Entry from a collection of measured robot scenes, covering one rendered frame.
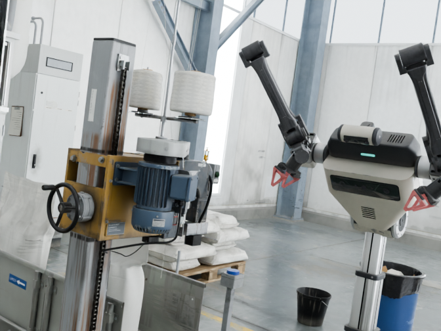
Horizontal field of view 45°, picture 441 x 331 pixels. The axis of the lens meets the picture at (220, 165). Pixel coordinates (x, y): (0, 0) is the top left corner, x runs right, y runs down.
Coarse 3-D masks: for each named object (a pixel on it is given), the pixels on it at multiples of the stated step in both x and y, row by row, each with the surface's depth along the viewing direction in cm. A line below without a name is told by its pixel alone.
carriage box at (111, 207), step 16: (80, 160) 201; (96, 160) 195; (112, 160) 193; (128, 160) 199; (144, 160) 206; (112, 176) 194; (64, 192) 206; (96, 192) 194; (112, 192) 195; (128, 192) 202; (96, 208) 194; (112, 208) 196; (128, 208) 203; (64, 224) 205; (80, 224) 199; (96, 224) 194; (128, 224) 204
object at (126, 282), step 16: (112, 240) 254; (128, 240) 248; (112, 256) 252; (128, 256) 247; (144, 256) 241; (112, 272) 243; (128, 272) 242; (112, 288) 243; (128, 288) 241; (128, 304) 242; (128, 320) 243
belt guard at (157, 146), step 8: (136, 144) 191; (144, 144) 186; (152, 144) 185; (160, 144) 185; (168, 144) 185; (176, 144) 187; (184, 144) 191; (144, 152) 186; (152, 152) 185; (160, 152) 185; (168, 152) 186; (176, 152) 187; (184, 152) 192
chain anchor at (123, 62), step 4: (120, 56) 195; (124, 56) 197; (128, 56) 199; (120, 60) 196; (124, 60) 195; (128, 60) 199; (120, 64) 196; (124, 64) 195; (128, 64) 197; (116, 68) 196; (120, 68) 196; (124, 68) 198; (128, 68) 197
